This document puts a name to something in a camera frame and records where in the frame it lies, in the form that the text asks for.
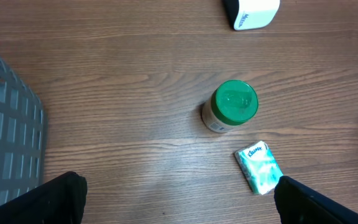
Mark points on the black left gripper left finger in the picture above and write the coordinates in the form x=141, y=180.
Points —
x=60, y=200

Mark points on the grey plastic mesh basket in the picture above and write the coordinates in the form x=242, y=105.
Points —
x=23, y=136

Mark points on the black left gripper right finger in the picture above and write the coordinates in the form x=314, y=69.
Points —
x=298, y=204

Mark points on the teal tissue pack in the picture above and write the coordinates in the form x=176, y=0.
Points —
x=259, y=167

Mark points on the white barcode scanner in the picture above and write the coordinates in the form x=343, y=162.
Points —
x=250, y=14

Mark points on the green lid white jar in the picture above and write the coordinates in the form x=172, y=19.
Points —
x=230, y=106

